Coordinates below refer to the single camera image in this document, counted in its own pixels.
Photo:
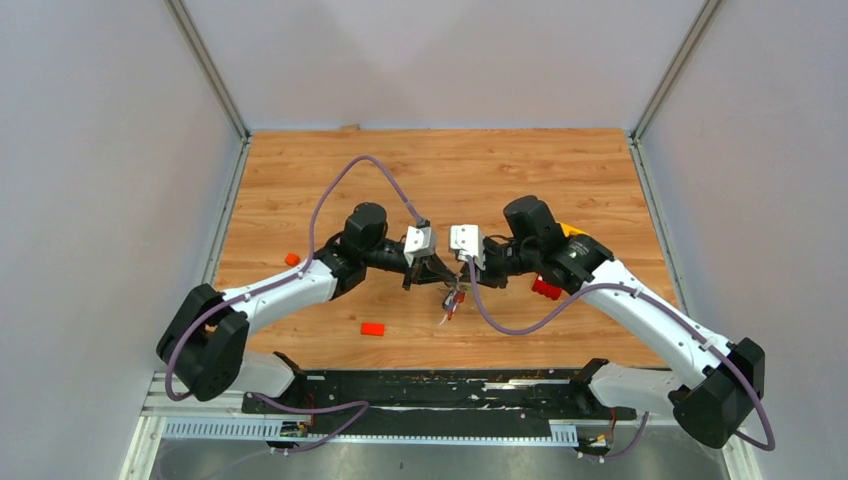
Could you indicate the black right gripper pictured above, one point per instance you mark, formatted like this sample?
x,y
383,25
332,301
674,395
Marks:
x,y
487,277

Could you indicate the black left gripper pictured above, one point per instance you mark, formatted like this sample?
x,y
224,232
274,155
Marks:
x,y
428,270

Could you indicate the metal key organizer red handle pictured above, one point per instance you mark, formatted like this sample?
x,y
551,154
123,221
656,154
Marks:
x,y
454,297

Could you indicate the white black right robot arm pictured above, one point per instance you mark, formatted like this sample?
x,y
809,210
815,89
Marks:
x,y
714,386

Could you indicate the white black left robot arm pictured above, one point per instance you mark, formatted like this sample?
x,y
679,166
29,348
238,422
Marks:
x,y
206,340

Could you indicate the red tray with white slots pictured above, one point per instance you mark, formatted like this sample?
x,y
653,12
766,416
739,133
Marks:
x,y
545,289

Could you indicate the small orange red block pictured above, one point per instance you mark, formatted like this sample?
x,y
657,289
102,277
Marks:
x,y
372,329

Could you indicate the yellow plastic piece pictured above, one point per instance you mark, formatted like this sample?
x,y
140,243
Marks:
x,y
570,231

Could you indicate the tiny orange cube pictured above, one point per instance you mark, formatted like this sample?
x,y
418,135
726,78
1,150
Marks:
x,y
292,259

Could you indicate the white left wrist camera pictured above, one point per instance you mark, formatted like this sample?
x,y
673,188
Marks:
x,y
419,242

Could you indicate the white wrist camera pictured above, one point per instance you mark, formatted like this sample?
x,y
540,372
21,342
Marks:
x,y
466,244
419,242

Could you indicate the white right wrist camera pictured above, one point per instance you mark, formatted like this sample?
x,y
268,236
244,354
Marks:
x,y
466,244

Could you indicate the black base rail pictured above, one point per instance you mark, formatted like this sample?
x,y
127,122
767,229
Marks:
x,y
469,403

